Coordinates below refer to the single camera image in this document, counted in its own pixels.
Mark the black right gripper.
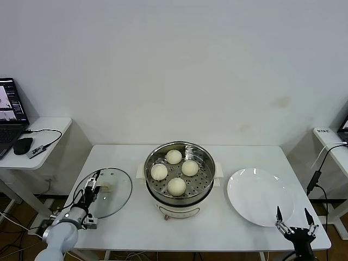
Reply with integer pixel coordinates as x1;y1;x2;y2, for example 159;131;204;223
275;205;319;261

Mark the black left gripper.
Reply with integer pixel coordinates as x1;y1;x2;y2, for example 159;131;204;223
82;170;102;208

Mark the glass lid with cream handle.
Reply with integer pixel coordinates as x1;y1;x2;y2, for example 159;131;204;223
73;167;133;220

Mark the white steamed baozi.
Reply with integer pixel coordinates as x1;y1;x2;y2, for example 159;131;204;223
181;160;199;177
151;164;169;181
167;177;187;197
165;149;182;165

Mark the perforated steel steamer basket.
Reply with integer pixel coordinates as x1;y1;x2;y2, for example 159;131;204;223
144;140;217;201

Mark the white round plate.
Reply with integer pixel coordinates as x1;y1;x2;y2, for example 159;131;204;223
227;167;295;228

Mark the white labelled side table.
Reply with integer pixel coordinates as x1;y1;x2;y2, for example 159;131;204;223
312;127;348;240

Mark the small black stickered device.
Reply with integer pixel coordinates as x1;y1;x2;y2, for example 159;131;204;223
28;146;46;160

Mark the white rounded side table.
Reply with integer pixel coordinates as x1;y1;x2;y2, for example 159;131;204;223
0;117;73;226

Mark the black computer mouse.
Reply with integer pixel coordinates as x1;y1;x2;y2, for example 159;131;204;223
13;137;34;156

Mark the cream electric cooker pot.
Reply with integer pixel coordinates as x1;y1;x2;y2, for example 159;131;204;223
135;161;224;221

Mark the open black laptop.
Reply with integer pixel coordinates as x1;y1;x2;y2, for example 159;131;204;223
0;77;30;160

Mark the black cable with adapter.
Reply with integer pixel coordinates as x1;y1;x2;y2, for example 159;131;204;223
306;144;348;232

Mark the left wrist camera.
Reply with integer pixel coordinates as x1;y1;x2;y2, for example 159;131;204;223
82;214;99;231

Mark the white cable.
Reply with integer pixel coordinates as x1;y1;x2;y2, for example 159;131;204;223
310;141;348;171

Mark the thin black device cable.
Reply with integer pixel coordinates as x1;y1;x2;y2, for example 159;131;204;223
22;128;63;150

